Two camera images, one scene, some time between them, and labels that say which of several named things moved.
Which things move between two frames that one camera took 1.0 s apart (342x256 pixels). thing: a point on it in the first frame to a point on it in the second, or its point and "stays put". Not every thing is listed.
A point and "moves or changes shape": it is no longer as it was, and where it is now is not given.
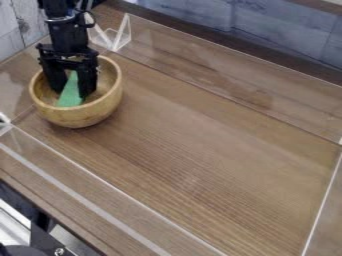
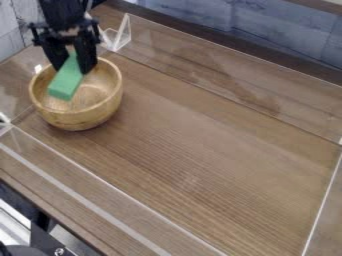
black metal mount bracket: (42, 240) stays put
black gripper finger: (54, 72) to (56, 51)
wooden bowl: (97, 105) stays put
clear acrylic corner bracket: (111, 39) stays put
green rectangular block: (69, 97) moves or changes shape
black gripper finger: (87, 80) to (85, 48)
